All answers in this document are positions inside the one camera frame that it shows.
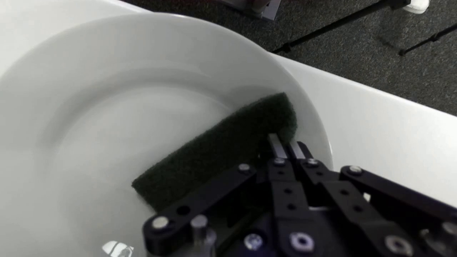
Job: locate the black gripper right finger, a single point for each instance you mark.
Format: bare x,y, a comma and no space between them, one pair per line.
371,205

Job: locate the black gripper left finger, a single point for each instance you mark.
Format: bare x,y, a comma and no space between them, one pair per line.
280,201

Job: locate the dark green scouring sponge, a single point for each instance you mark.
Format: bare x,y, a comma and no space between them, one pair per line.
223,143

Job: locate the black tripod leg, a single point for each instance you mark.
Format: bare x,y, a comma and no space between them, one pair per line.
333,26
428,41

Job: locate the small grey box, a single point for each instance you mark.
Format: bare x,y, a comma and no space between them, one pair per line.
254,8

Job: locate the white ceramic plate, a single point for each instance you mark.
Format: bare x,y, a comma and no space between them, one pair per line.
94,119

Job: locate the white round foot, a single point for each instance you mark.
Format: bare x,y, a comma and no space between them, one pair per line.
417,6

